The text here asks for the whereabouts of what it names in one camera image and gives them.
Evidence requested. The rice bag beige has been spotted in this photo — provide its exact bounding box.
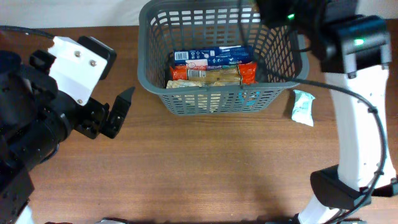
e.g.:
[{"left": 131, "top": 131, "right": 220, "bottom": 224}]
[{"left": 160, "top": 80, "right": 241, "bottom": 115}]

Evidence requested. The small round blue tin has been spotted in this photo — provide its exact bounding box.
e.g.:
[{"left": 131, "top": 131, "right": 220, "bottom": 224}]
[{"left": 238, "top": 91, "right": 260, "bottom": 106}]

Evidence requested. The spaghetti pack red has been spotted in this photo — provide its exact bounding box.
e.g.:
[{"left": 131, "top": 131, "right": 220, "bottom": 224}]
[{"left": 170, "top": 62, "right": 257, "bottom": 86}]

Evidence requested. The tissue multipack blue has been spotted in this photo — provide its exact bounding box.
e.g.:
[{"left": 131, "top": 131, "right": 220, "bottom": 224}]
[{"left": 173, "top": 45, "right": 253, "bottom": 68}]

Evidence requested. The grey plastic basket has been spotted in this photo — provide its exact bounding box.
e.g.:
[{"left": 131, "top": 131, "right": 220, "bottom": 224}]
[{"left": 137, "top": 0, "right": 309, "bottom": 115}]

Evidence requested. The white teal packet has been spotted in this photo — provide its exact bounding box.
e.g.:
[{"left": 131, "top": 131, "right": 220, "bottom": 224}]
[{"left": 292, "top": 90, "right": 315, "bottom": 127}]

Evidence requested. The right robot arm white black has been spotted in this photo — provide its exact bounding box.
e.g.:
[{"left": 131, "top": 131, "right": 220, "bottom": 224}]
[{"left": 256, "top": 0, "right": 397, "bottom": 223}]

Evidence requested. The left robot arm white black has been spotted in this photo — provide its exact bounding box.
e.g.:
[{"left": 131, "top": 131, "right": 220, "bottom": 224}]
[{"left": 1, "top": 50, "right": 135, "bottom": 223}]

